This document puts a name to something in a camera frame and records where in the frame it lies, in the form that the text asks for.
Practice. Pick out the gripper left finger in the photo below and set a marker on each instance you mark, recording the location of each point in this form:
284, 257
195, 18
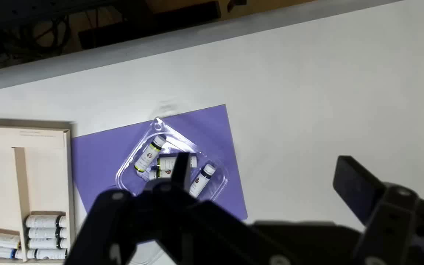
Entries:
168, 228

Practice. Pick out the purple paper sheet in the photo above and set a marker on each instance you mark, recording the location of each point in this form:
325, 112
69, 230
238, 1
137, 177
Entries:
101, 162

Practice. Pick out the small white bottle yellow band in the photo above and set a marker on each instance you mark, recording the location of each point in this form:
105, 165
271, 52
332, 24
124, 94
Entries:
148, 155

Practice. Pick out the clear plastic bowl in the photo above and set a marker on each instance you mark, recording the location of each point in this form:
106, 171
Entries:
182, 141

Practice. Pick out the small white bottle dark cap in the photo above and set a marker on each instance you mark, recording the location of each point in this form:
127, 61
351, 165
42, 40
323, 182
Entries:
201, 180
166, 161
160, 174

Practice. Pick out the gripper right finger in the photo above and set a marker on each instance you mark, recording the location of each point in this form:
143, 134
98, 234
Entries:
392, 221

